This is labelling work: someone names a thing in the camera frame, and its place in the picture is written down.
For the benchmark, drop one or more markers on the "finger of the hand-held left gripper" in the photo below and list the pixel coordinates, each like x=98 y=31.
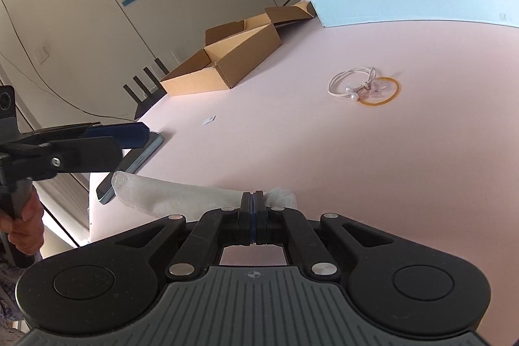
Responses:
x=81 y=157
x=129 y=135

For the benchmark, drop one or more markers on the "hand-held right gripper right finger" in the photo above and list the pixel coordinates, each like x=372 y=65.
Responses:
x=260 y=208

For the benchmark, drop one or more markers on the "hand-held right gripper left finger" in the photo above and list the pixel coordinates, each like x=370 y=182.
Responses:
x=245 y=208

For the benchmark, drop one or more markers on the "translucent white shopping bag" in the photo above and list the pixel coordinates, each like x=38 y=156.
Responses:
x=170 y=194

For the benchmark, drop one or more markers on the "person's left hand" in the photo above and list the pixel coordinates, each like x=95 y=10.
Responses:
x=26 y=234

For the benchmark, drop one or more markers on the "blue smartphone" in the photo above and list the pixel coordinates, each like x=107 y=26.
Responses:
x=140 y=159

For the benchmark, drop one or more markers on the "black router with antennas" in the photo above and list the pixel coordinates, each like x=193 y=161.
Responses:
x=148 y=94

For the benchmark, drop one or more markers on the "small white paper tag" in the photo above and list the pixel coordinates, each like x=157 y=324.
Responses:
x=209 y=120

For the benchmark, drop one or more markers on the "open brown cardboard box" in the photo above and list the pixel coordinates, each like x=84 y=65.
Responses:
x=227 y=62

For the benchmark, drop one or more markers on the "person's floral garment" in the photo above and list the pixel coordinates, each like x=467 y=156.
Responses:
x=8 y=297

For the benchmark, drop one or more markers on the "tan rubber band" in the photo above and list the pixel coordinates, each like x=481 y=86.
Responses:
x=395 y=94

